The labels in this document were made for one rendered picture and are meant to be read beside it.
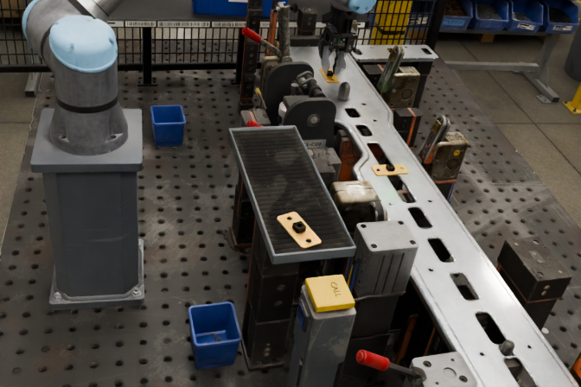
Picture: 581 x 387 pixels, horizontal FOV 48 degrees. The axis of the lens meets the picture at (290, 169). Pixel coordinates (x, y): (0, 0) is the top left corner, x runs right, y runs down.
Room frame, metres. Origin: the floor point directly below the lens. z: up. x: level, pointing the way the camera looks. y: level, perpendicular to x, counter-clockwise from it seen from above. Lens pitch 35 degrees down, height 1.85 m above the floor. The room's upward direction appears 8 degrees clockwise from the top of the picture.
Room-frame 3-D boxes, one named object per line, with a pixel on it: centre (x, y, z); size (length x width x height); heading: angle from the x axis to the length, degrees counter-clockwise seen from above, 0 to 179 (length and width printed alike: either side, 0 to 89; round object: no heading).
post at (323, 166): (1.11, -0.06, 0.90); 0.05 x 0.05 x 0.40; 20
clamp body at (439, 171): (1.39, -0.37, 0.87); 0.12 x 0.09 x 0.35; 110
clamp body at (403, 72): (1.72, -0.28, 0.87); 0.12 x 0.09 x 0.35; 110
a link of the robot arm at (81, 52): (1.10, 0.42, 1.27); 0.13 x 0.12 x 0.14; 41
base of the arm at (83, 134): (1.09, 0.41, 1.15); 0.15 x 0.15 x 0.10
